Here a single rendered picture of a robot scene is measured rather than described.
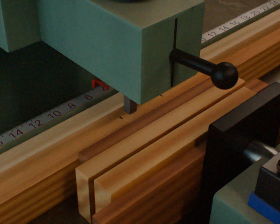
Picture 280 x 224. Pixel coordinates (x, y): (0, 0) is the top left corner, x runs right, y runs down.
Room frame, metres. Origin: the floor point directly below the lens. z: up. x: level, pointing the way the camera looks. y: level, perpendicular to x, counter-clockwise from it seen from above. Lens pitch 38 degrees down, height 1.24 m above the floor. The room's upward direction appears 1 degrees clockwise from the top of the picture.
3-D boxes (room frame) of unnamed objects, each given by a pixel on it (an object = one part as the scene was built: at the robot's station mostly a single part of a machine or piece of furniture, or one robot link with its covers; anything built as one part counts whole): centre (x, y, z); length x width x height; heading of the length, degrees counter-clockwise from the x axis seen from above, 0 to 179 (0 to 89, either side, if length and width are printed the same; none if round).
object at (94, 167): (0.36, -0.03, 0.93); 0.20 x 0.02 x 0.06; 134
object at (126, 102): (0.38, 0.01, 0.97); 0.01 x 0.01 x 0.05; 44
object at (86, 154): (0.38, -0.02, 0.92); 0.19 x 0.02 x 0.05; 134
